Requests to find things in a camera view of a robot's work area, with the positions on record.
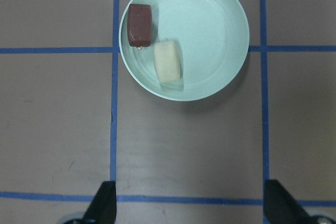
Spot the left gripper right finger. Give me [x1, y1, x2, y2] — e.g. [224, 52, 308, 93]
[263, 179, 310, 224]

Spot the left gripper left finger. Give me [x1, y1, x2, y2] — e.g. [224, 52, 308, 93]
[82, 181, 116, 224]

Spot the white steamed bun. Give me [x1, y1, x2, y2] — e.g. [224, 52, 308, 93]
[154, 40, 181, 83]

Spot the brown steamed bun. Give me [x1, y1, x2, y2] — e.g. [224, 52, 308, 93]
[127, 4, 152, 48]

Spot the light green plate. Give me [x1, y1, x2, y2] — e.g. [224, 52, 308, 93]
[119, 0, 249, 101]

